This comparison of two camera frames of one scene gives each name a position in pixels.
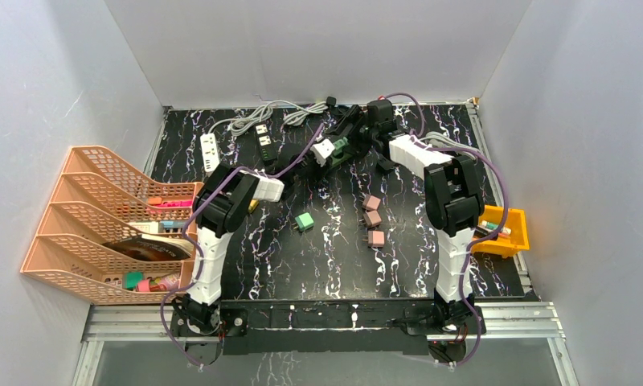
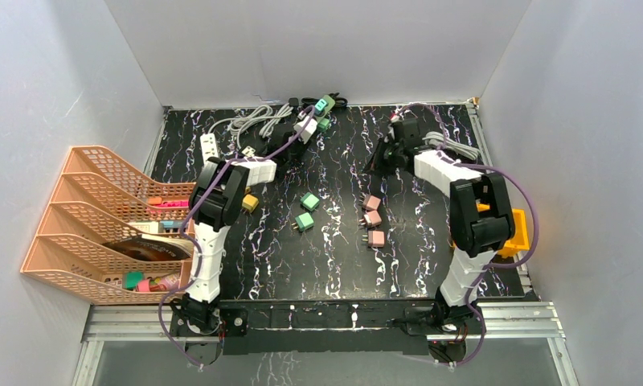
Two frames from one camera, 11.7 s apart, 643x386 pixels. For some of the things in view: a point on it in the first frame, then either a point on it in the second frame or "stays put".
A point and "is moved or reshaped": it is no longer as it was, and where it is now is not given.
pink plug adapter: [375, 238] stays put
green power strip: [340, 156] is moved or reshaped
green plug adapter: [305, 221] stays put
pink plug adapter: [372, 218] stays put
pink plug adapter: [371, 202] stays put
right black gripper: [353, 113] to [374, 164]
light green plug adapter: [339, 145] to [309, 201]
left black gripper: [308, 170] to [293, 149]
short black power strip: [267, 146] to [250, 150]
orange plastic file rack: [111, 237] stays put
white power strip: [210, 151] stays put
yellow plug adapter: [252, 205] stays put
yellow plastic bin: [502, 244] stays put
